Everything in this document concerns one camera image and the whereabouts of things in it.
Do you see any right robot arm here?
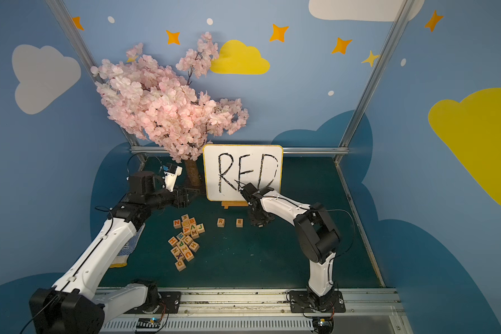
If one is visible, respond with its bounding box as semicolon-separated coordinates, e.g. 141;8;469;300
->
240;183;347;313

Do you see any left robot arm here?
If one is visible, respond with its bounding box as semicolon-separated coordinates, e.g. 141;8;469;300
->
29;165;192;333

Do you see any wooden block letter N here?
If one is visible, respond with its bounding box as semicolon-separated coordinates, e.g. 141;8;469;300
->
173;219;182;229

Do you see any whiteboard with RED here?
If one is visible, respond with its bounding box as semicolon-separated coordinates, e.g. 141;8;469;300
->
203;144;284;202

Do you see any wooden block letter X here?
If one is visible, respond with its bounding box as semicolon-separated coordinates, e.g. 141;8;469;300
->
173;251;185;261

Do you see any wooden block letter D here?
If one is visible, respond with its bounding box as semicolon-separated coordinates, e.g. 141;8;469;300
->
175;260;186;271

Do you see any pink cherry blossom tree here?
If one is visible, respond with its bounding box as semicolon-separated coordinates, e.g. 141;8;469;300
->
90;32;249;188

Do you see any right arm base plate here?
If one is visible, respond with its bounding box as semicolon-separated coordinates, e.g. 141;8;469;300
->
287;289;346;314

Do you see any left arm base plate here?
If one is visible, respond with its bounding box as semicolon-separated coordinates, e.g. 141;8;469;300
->
148;291;182;315

